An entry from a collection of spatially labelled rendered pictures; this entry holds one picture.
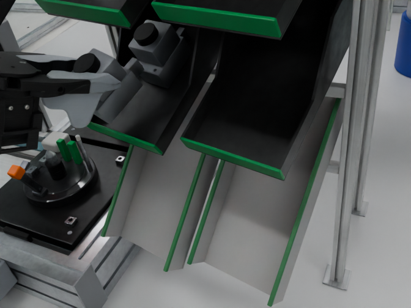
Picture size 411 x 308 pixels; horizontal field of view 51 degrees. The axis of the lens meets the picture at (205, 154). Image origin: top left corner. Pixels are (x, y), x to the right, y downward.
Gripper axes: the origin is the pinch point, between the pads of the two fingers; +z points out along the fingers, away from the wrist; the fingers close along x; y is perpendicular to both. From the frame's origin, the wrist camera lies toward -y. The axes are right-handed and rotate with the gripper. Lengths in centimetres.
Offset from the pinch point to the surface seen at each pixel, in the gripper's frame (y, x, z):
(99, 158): 26.9, -24.0, 21.0
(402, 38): -9, 1, 93
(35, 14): 24, -153, 74
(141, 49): -2.8, 0.5, 5.4
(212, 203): 15.5, 10.9, 13.9
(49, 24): 23, -128, 67
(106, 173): 27.4, -18.9, 19.1
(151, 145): 6.3, 8.0, 3.0
